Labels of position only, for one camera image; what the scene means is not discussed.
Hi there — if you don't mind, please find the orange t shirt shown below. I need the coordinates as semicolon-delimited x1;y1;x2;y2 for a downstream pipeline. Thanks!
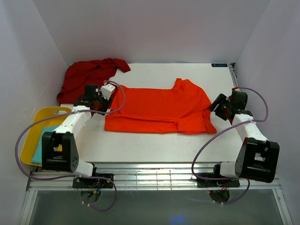
105;78;217;135

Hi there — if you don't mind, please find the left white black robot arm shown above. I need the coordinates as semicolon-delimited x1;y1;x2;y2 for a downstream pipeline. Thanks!
41;83;116;188

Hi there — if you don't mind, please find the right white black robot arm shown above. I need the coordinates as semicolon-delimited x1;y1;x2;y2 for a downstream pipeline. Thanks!
208;88;280;186

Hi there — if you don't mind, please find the dark red t shirt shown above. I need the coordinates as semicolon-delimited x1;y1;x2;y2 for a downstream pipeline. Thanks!
57;58;131;104

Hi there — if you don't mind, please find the blue table label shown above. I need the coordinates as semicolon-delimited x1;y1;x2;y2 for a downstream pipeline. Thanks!
211;63;228;68

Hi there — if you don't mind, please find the yellow plastic tray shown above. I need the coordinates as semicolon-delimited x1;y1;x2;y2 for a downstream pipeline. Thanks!
21;106;71;167

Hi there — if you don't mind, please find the teal folded t shirt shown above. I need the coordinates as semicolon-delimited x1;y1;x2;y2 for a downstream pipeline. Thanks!
31;126;58;165

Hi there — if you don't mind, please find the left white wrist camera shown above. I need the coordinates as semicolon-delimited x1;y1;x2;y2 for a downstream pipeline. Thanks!
100;83;116;100

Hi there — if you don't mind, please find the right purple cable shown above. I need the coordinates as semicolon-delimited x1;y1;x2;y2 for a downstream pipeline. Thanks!
187;87;269;205

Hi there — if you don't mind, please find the purple cable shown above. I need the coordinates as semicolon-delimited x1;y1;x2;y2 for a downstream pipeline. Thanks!
15;80;126;212
187;87;269;205

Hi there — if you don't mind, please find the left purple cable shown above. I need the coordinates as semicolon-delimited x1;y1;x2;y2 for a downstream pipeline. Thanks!
15;80;126;212

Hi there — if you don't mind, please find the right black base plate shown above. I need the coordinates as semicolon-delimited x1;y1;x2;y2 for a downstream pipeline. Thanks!
196;178;240;188

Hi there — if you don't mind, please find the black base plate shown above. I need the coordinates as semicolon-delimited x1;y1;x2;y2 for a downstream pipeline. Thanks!
196;178;240;188
72;173;114;189

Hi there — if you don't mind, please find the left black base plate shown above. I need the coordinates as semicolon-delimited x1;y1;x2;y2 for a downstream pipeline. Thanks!
72;173;114;189

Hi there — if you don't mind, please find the aluminium rail frame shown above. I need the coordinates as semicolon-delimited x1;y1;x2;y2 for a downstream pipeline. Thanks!
18;63;293;225

